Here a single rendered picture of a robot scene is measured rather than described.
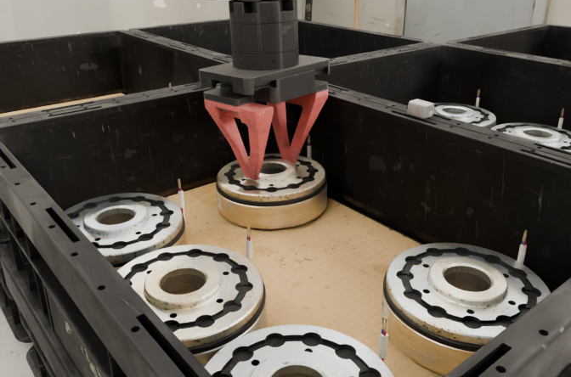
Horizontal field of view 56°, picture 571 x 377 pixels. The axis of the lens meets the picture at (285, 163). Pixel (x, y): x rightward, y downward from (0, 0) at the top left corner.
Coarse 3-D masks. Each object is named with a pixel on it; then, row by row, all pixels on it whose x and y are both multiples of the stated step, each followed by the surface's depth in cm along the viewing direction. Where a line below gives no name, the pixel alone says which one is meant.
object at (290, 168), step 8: (264, 160) 51; (272, 160) 51; (280, 160) 51; (288, 160) 51; (264, 168) 51; (280, 168) 51; (288, 168) 49; (296, 168) 49; (264, 176) 48; (272, 176) 48; (280, 176) 48; (288, 176) 48
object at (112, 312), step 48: (144, 96) 50; (192, 96) 51; (336, 96) 50; (0, 144) 38; (480, 144) 39; (0, 192) 35; (48, 240) 26; (96, 288) 22; (144, 336) 20; (528, 336) 20
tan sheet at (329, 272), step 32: (192, 192) 54; (192, 224) 48; (224, 224) 48; (320, 224) 48; (352, 224) 48; (256, 256) 43; (288, 256) 43; (320, 256) 43; (352, 256) 43; (384, 256) 43; (288, 288) 39; (320, 288) 39; (352, 288) 39; (288, 320) 36; (320, 320) 36; (352, 320) 36
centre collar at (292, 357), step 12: (264, 360) 27; (276, 360) 27; (288, 360) 27; (300, 360) 27; (312, 360) 27; (324, 360) 27; (252, 372) 26; (264, 372) 26; (276, 372) 27; (288, 372) 27; (300, 372) 27; (312, 372) 27; (324, 372) 26; (336, 372) 26
